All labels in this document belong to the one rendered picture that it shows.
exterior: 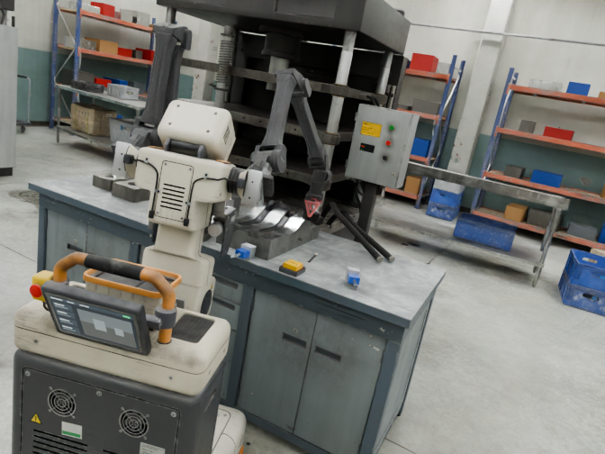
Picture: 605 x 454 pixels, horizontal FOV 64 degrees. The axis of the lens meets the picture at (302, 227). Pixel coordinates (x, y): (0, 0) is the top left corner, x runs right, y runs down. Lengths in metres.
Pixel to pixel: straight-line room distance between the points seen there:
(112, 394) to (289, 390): 0.92
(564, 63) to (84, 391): 7.79
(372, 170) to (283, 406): 1.29
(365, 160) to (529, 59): 5.97
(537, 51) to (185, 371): 7.68
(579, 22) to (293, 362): 7.20
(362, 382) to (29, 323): 1.18
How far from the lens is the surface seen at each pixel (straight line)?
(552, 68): 8.39
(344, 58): 2.62
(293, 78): 1.85
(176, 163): 1.53
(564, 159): 8.33
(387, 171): 2.66
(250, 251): 1.97
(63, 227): 2.78
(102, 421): 1.51
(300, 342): 2.06
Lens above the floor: 1.50
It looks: 16 degrees down
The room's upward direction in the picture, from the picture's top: 11 degrees clockwise
